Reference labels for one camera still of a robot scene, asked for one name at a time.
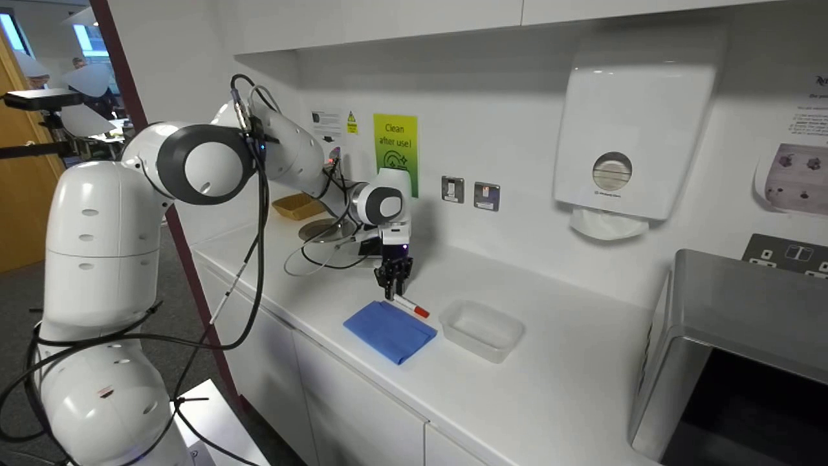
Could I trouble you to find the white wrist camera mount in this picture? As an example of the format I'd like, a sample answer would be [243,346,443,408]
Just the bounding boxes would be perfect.
[377,218,416,253]

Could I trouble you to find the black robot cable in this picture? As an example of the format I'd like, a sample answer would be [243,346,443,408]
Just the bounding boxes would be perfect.
[0,73,371,466]

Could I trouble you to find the white wall cabinets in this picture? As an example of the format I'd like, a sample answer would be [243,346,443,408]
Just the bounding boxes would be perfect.
[214,0,828,56]

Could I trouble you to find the small white wall notice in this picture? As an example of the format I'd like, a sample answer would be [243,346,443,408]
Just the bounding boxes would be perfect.
[786,101,828,139]

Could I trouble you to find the black wall socket panel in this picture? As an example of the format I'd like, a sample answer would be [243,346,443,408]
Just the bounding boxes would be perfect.
[742,229,828,282]

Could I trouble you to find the chrome tap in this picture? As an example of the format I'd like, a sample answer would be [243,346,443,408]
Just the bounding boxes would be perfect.
[323,144,347,179]

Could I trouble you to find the green clean after use poster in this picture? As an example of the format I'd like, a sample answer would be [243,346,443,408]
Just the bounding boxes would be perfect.
[372,111,421,201]

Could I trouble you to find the white base cabinets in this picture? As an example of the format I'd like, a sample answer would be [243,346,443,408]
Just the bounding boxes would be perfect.
[197,253,490,466]

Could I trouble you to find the white instruction sheet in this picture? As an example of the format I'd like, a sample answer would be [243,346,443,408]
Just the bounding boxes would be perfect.
[311,108,347,137]

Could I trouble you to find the white paper towel dispenser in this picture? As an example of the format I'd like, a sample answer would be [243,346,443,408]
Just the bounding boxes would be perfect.
[550,65,719,242]

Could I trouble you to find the clear plastic container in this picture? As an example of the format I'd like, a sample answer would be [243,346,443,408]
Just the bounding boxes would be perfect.
[439,300,528,365]

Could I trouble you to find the white marker with red cap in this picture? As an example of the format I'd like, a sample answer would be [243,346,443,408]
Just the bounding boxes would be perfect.
[391,295,431,320]

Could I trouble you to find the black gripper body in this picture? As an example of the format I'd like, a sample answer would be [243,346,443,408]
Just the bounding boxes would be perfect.
[374,242,416,285]

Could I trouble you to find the wooden door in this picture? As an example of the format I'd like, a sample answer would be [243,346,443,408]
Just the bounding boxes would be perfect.
[0,32,68,273]

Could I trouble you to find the blue cloth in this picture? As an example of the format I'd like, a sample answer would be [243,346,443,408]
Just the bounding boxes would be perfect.
[341,297,439,366]

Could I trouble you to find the stainless steel microwave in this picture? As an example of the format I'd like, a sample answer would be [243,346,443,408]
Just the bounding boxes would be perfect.
[629,249,828,466]

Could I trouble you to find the metal wall switch plate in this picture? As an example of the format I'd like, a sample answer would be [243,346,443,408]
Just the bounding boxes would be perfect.
[470,180,501,215]
[439,176,468,206]

